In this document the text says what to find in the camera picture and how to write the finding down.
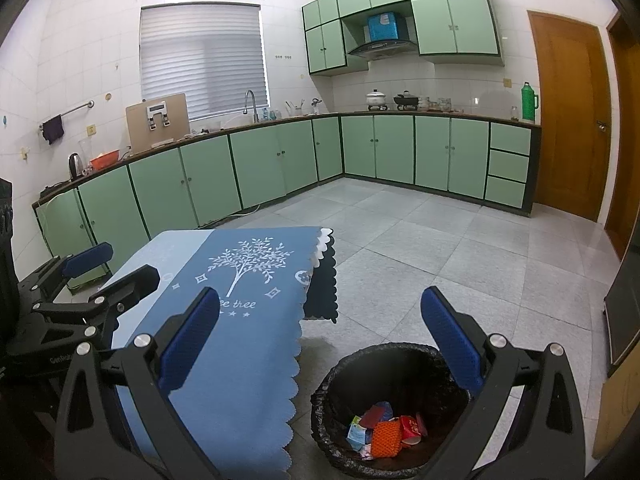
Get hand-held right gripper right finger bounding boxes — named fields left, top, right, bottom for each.
left=420, top=286, right=587, bottom=480

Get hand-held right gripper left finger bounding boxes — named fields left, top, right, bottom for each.
left=54, top=286, right=222, bottom=480

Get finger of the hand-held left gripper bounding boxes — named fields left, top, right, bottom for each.
left=17, top=241, right=113, bottom=306
left=32, top=264, right=161, bottom=336

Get black-lined waste bin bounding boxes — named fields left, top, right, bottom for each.
left=310, top=342, right=473, bottom=478

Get orange foam fruit net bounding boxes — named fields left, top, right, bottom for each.
left=370, top=420, right=403, bottom=458

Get white milk carton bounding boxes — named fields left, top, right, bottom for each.
left=347, top=415, right=368, bottom=451

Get blue tree print tablecloth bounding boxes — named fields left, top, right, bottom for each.
left=97, top=226, right=338, bottom=471

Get black stand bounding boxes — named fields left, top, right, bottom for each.
left=0, top=177, right=21, bottom=356

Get red basin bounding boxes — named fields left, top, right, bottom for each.
left=90, top=149, right=122, bottom=170

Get dark towel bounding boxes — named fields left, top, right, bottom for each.
left=41, top=115, right=66, bottom=145

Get black glass cabinet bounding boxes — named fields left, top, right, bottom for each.
left=603, top=245, right=640, bottom=378

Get cardboard box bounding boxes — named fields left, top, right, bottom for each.
left=592, top=355, right=636, bottom=458

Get green base cabinets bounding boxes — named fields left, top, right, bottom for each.
left=32, top=112, right=542, bottom=261

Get white window blind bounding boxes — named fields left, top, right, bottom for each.
left=139, top=4, right=270, bottom=122

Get wooden door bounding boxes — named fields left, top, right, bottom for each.
left=604, top=10, right=640, bottom=261
left=526, top=10, right=613, bottom=222

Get green thermos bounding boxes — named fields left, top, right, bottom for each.
left=520, top=81, right=540, bottom=122

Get black range hood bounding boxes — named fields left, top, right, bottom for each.
left=347, top=39, right=418, bottom=61

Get blue box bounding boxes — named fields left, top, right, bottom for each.
left=367, top=11, right=407, bottom=42

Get metal towel rail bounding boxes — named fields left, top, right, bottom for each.
left=39, top=100, right=95, bottom=131

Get green wall cabinets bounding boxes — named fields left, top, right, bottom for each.
left=301, top=0, right=505, bottom=77

